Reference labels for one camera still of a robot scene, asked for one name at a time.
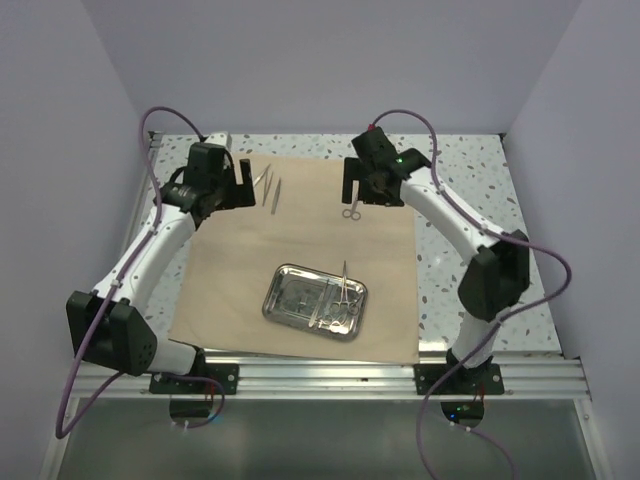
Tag steel tweezers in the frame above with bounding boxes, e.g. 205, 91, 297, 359
253, 164, 271, 187
270, 178, 282, 215
262, 169, 274, 206

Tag straight steel scissors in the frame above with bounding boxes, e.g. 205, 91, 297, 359
342, 183, 361, 221

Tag beige cloth wrap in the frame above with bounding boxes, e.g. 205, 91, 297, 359
169, 154, 419, 364

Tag steel instrument tray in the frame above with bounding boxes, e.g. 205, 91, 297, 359
262, 264, 368, 342

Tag curved steel scissors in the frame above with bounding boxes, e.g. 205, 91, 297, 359
322, 287, 347, 330

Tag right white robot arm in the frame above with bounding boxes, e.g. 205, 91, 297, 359
342, 126, 530, 393

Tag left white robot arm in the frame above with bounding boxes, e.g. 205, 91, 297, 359
66, 142, 256, 393

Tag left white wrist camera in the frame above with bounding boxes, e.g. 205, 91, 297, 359
203, 132, 232, 150

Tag aluminium left side rail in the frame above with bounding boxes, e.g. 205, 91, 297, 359
92, 132, 164, 356

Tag aluminium rail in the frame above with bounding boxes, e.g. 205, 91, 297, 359
63, 349, 587, 401
92, 132, 164, 356

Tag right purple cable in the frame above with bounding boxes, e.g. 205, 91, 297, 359
367, 108, 573, 480

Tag purple cable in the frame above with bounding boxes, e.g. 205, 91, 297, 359
367, 108, 573, 480
53, 105, 225, 439

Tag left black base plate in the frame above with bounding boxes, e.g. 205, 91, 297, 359
149, 363, 240, 395

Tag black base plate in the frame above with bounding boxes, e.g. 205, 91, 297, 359
149, 363, 240, 395
413, 364, 505, 396

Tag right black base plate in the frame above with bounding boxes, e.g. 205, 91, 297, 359
413, 364, 505, 396

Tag aluminium front rail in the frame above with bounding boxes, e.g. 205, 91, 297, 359
63, 349, 587, 401

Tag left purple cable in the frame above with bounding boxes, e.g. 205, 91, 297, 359
53, 105, 225, 439

